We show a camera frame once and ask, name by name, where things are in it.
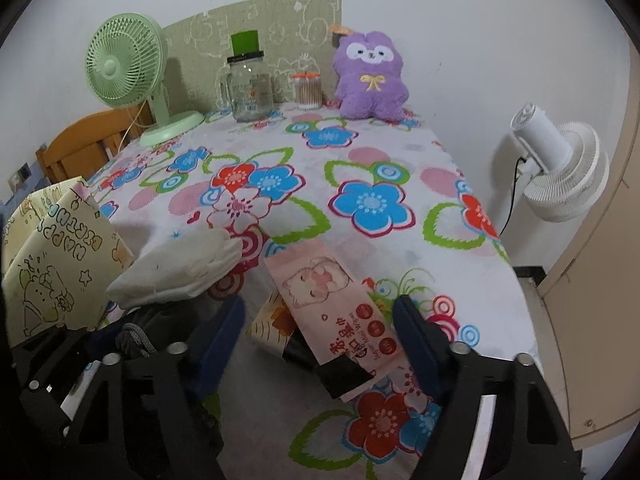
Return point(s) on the black packet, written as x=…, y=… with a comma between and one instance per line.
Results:
x=345, y=375

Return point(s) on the white standing fan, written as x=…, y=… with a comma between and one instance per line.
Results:
x=560, y=170

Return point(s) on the pink wet wipes packet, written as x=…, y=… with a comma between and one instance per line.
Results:
x=320, y=285

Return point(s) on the cotton swab container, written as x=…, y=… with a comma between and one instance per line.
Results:
x=306, y=92

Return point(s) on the beige wooden door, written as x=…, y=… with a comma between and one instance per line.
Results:
x=600, y=310

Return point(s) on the green desk fan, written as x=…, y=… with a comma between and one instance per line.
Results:
x=125, y=60

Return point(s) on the yellow birthday gift bag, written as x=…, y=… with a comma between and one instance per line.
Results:
x=50, y=260

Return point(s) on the orange printed plastic packet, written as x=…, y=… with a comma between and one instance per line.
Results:
x=272, y=325

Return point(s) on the white cloth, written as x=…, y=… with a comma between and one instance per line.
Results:
x=175, y=270

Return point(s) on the glass jar with green lid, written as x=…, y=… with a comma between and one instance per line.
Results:
x=247, y=90

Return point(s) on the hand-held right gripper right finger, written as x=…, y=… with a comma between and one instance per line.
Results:
x=420, y=340

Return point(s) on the floral tablecloth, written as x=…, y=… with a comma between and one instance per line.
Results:
x=325, y=160

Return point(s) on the purple plush bunny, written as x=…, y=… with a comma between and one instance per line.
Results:
x=370, y=80

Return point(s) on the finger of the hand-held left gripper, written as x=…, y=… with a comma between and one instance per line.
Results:
x=55, y=365

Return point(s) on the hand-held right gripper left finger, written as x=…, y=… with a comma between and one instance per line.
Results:
x=220, y=345

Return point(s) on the wall socket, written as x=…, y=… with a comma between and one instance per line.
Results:
x=22, y=172

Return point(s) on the green printed board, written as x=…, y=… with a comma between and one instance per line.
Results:
x=280, y=20

